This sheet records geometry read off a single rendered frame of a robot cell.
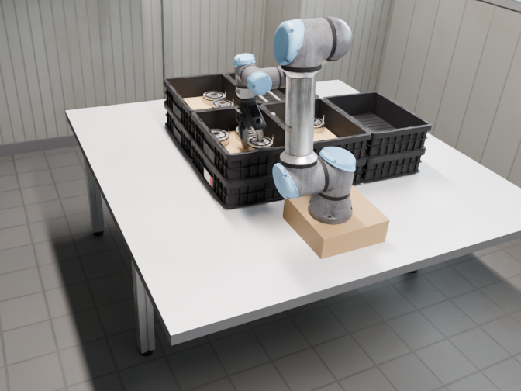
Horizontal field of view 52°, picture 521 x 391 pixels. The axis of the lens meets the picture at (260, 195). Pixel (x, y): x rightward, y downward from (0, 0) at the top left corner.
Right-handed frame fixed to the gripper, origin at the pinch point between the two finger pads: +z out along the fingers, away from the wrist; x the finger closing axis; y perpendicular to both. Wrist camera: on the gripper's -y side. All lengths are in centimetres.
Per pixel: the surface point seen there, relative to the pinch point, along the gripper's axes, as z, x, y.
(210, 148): -4.5, 17.7, -1.4
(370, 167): 13.6, -42.5, -18.7
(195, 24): 11, -44, 197
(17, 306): 71, 106, 37
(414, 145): 9, -63, -19
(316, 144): -4.9, -17.1, -19.7
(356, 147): 2.2, -35.3, -18.7
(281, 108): -2.6, -21.9, 18.7
